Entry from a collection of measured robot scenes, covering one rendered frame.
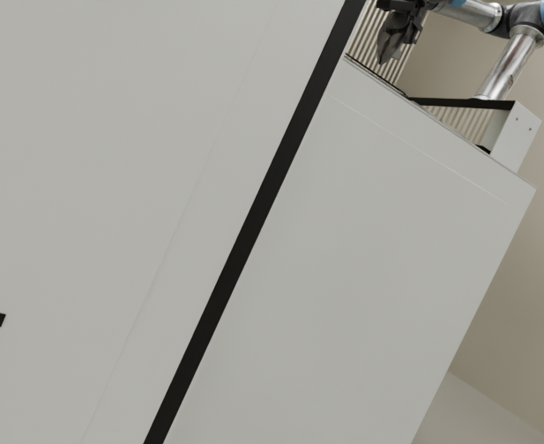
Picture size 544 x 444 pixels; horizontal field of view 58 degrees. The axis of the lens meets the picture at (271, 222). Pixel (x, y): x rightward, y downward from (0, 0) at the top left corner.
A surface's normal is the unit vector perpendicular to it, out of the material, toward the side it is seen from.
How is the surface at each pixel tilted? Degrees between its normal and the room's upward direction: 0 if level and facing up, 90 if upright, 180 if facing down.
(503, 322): 90
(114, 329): 90
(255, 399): 90
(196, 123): 90
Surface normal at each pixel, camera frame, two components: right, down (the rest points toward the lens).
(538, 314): -0.74, -0.30
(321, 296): 0.40, 0.25
